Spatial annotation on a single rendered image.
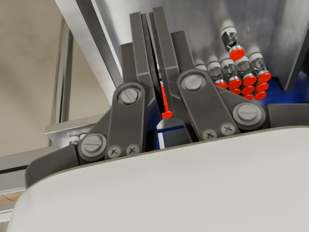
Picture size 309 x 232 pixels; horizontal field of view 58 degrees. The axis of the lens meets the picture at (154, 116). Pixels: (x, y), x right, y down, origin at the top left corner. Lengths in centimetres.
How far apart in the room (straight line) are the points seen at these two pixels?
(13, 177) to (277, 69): 60
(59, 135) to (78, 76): 116
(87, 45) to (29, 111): 166
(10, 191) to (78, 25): 46
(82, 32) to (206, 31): 17
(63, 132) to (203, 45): 32
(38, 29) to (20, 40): 12
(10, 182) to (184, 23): 53
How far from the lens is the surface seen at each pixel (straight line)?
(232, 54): 40
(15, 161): 75
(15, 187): 72
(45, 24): 152
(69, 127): 58
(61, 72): 92
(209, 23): 41
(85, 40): 41
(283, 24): 46
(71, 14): 39
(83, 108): 198
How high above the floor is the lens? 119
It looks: 35 degrees down
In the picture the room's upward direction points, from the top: 171 degrees clockwise
